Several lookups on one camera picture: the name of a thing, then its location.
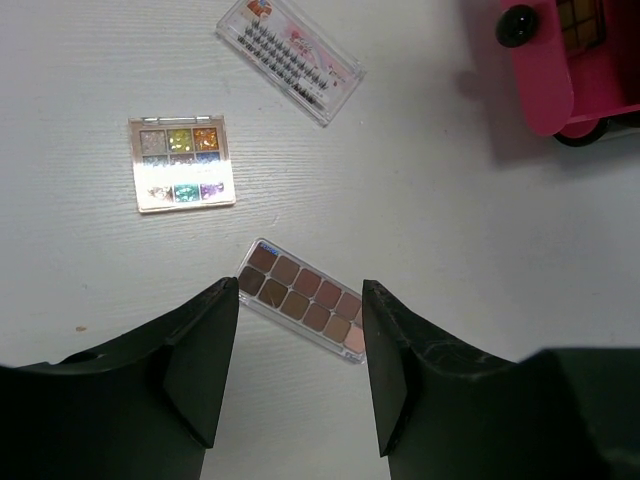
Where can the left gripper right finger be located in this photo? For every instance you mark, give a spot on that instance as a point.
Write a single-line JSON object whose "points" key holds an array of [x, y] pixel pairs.
{"points": [[445, 409]]}

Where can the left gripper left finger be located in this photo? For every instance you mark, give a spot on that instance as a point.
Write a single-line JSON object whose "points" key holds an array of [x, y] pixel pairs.
{"points": [[144, 405]]}

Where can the pink brown eyeshadow palette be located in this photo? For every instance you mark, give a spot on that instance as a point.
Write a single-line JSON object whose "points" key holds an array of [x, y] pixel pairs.
{"points": [[301, 298]]}

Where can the colourful eyeshadow palette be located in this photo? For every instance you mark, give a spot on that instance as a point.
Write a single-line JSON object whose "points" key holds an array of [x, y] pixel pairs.
{"points": [[181, 163]]}

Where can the white labelled card box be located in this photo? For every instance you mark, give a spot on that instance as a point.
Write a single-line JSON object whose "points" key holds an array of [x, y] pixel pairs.
{"points": [[294, 54]]}

